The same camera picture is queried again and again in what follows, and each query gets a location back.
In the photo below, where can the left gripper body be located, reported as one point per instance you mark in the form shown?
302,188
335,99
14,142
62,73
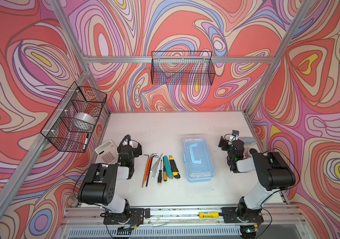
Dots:
126,148

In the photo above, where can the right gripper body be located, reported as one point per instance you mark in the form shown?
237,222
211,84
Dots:
226,145

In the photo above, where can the red handled hex key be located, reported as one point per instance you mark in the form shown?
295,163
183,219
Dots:
149,168

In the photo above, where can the blue plastic tool box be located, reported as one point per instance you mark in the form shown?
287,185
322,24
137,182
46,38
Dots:
197,159

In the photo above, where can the teal utility knife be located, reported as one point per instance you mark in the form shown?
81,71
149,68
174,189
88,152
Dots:
168,167

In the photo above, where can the orange handled hex key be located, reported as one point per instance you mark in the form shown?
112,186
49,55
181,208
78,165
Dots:
146,169

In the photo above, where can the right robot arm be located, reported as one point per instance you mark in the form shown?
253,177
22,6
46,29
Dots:
273,173

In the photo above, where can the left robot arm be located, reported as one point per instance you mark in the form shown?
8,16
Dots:
99,183

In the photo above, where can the grey stapler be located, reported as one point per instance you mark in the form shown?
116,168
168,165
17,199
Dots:
249,142

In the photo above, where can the pink tape roll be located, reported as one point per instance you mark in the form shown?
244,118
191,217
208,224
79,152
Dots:
252,152

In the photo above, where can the white pink calculator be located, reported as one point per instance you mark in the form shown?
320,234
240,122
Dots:
107,153

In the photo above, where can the small silver screwdriver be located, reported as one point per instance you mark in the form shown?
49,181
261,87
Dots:
156,168

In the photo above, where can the black yellow screwdriver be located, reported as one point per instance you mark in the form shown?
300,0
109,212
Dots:
160,173

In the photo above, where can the marker pen in basket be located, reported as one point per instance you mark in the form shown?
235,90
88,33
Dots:
85,142

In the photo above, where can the yellow black utility knife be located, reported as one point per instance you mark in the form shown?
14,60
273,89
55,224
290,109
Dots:
174,169

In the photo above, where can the yellow handled screwdriver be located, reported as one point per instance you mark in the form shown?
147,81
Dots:
164,174

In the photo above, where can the silver duct tape roll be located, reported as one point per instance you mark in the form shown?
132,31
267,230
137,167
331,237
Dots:
83,122

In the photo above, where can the black wire basket left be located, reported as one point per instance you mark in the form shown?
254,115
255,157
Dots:
58,130

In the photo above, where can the black wire basket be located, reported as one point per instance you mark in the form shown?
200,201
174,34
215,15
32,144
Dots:
58,130
178,67

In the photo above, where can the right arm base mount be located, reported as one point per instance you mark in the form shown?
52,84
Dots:
241,215

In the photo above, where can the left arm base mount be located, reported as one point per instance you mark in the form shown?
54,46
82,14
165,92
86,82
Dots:
130,217

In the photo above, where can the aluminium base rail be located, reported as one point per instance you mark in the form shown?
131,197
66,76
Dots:
185,216

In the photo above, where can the black wire basket back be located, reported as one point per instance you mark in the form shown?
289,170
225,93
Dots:
178,67

